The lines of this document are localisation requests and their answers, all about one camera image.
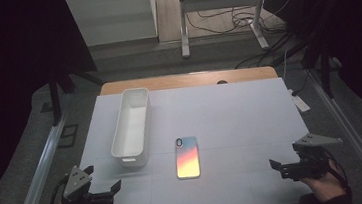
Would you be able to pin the dark table grommet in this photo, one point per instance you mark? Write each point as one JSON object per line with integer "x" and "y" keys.
{"x": 222, "y": 82}

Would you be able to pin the white plastic storage bin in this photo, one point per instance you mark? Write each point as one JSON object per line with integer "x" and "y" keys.
{"x": 132, "y": 126}

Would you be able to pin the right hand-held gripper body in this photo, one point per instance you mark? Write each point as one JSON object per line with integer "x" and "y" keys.
{"x": 309, "y": 169}

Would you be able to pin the gradient coloured phone case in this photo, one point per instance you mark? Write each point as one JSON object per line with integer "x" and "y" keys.
{"x": 187, "y": 158}

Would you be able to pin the aluminium rail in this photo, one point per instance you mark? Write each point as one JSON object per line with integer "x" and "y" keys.
{"x": 42, "y": 175}
{"x": 352, "y": 132}

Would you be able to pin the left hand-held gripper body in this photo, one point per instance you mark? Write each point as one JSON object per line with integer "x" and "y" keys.
{"x": 77, "y": 192}

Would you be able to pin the wooden table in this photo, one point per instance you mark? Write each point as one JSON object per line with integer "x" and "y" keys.
{"x": 183, "y": 81}

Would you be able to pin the white board table cover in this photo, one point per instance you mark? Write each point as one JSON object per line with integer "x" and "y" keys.
{"x": 230, "y": 117}

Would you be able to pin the black metal stand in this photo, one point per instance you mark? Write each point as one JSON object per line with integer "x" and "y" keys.
{"x": 325, "y": 68}
{"x": 55, "y": 97}

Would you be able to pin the person's right hand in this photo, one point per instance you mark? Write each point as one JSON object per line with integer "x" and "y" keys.
{"x": 328, "y": 188}

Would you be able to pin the black floor socket frame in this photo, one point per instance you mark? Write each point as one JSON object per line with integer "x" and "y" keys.
{"x": 68, "y": 135}

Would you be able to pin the dark curtain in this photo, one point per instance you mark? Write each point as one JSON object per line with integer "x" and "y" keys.
{"x": 13, "y": 81}
{"x": 356, "y": 31}

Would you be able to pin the white power strip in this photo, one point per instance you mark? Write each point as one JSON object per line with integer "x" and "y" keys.
{"x": 299, "y": 102}

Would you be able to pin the white metal desk frame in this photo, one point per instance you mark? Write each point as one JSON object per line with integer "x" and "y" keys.
{"x": 219, "y": 1}

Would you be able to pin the white cabinet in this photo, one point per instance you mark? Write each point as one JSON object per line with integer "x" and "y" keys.
{"x": 112, "y": 18}

